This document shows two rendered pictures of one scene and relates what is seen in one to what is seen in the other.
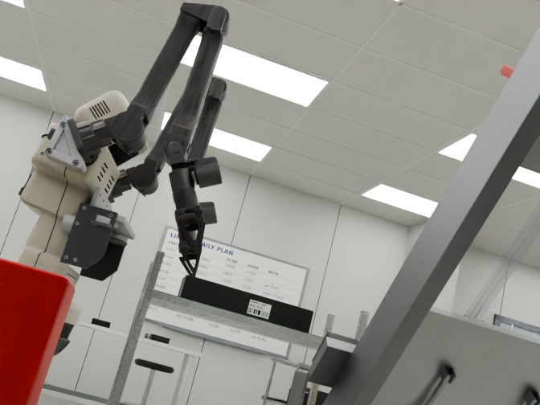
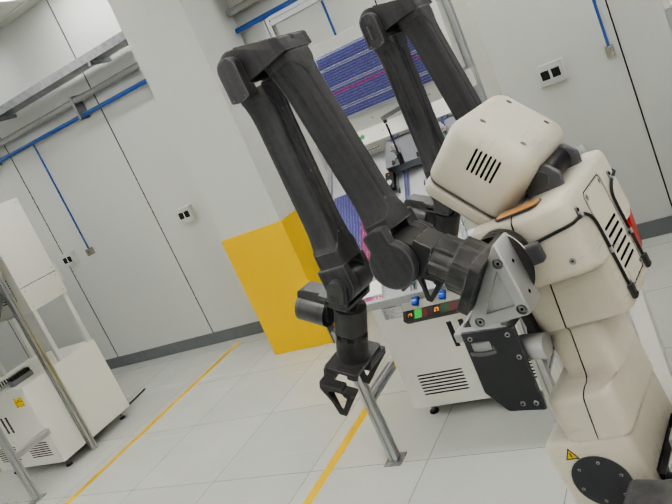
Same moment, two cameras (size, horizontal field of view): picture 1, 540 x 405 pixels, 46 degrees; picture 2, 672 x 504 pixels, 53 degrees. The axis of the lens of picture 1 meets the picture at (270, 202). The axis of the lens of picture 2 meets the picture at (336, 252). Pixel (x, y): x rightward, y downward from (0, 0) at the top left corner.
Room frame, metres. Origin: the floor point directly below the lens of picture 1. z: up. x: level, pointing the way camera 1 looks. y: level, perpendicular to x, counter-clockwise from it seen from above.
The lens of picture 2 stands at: (2.80, 1.00, 1.50)
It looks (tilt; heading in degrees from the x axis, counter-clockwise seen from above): 12 degrees down; 221
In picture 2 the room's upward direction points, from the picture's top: 24 degrees counter-clockwise
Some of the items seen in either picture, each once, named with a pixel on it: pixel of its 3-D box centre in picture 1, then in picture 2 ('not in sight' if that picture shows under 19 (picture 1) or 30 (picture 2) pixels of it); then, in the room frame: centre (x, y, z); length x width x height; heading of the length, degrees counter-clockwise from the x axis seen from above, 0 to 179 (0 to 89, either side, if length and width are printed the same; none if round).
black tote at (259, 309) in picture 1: (243, 306); not in sight; (2.80, -0.01, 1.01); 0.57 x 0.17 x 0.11; 100
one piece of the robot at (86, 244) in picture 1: (97, 235); (526, 319); (1.75, 0.44, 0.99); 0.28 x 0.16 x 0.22; 2
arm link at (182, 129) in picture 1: (197, 87); (416, 109); (1.54, 0.26, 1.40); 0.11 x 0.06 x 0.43; 2
